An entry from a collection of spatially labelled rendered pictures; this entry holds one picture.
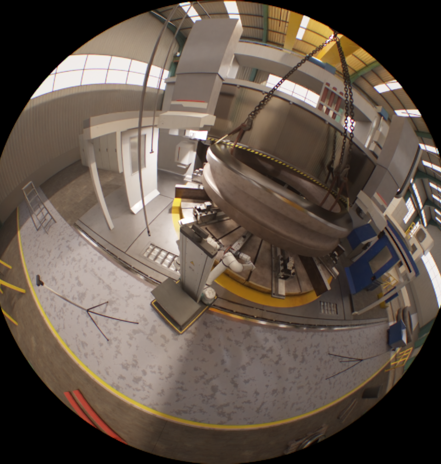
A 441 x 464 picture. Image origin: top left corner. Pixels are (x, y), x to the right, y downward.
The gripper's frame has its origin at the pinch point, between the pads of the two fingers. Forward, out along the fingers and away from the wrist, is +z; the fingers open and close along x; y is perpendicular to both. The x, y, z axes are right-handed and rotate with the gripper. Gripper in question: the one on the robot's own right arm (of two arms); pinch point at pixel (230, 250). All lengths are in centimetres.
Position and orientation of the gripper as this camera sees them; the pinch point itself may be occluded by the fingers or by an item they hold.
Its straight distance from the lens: 218.4
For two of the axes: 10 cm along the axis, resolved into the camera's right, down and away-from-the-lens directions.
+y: 0.5, -7.8, -6.2
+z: -8.2, -3.9, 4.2
